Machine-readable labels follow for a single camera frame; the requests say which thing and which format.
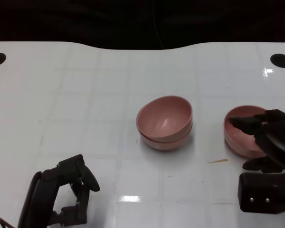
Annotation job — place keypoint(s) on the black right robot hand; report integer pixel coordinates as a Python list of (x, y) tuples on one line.
[(278, 137)]

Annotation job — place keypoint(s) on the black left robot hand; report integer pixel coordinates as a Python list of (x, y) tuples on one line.
[(40, 197)]

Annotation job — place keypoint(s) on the pink plastic bowl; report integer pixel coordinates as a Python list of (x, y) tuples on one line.
[(164, 116), (164, 145), (240, 142)]

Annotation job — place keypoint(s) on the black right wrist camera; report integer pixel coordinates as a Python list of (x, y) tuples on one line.
[(263, 190)]

